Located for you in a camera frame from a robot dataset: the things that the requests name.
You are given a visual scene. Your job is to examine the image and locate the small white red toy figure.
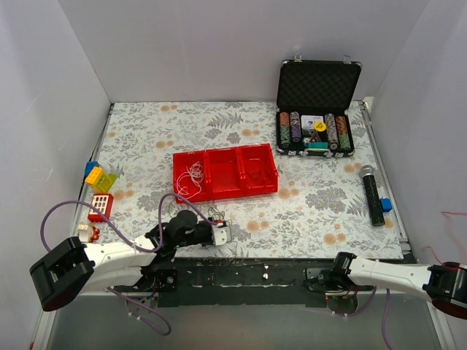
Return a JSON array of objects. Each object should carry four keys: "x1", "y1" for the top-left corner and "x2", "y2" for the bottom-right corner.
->
[{"x1": 77, "y1": 224, "x2": 100, "y2": 243}]

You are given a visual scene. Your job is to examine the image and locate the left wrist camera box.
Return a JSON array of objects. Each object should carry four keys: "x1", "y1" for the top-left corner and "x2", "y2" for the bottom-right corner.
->
[{"x1": 212, "y1": 226, "x2": 232, "y2": 246}]

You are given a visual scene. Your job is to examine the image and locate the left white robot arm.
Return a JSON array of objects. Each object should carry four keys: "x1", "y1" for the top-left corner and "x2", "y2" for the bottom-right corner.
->
[{"x1": 29, "y1": 210, "x2": 231, "y2": 311}]

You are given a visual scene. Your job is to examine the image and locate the yellow green toy brick house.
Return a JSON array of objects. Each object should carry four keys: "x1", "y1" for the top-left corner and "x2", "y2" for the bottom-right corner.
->
[{"x1": 85, "y1": 161, "x2": 118, "y2": 193}]

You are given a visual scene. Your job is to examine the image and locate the white wire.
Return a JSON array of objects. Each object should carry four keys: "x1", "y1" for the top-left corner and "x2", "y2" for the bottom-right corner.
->
[{"x1": 174, "y1": 160, "x2": 206, "y2": 202}]

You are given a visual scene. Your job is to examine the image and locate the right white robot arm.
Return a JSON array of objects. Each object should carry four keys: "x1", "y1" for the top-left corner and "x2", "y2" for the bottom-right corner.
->
[{"x1": 329, "y1": 252, "x2": 466, "y2": 319}]

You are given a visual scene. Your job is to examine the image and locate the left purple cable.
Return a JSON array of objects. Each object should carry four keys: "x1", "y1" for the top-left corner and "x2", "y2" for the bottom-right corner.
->
[{"x1": 39, "y1": 192, "x2": 220, "y2": 335}]

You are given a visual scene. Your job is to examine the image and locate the black poker chip case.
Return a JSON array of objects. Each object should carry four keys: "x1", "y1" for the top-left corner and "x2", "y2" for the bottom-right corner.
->
[{"x1": 276, "y1": 55, "x2": 362, "y2": 158}]

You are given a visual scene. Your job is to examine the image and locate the floral table mat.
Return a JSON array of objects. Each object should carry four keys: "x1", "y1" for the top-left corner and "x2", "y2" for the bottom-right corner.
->
[{"x1": 98, "y1": 102, "x2": 403, "y2": 260}]

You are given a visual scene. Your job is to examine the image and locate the red three-compartment tray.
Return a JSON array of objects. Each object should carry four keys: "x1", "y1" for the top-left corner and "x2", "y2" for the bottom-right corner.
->
[{"x1": 173, "y1": 144, "x2": 278, "y2": 202}]

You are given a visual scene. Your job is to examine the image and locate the small blue block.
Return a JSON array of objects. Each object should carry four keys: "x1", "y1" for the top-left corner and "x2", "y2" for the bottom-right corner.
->
[{"x1": 380, "y1": 198, "x2": 393, "y2": 213}]

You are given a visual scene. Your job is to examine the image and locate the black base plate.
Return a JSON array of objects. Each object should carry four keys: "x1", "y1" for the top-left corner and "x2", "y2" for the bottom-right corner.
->
[{"x1": 116, "y1": 257, "x2": 332, "y2": 308}]

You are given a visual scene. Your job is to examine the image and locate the red white window brick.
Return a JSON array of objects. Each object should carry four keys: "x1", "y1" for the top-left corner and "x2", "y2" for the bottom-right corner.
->
[{"x1": 88, "y1": 193, "x2": 114, "y2": 222}]

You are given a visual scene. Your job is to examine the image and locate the red black wires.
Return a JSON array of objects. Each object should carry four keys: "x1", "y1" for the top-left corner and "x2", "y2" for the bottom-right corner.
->
[{"x1": 206, "y1": 206, "x2": 249, "y2": 263}]

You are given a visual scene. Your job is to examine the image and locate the black microphone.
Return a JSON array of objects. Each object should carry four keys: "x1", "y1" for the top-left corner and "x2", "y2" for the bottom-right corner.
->
[{"x1": 360, "y1": 165, "x2": 385, "y2": 227}]

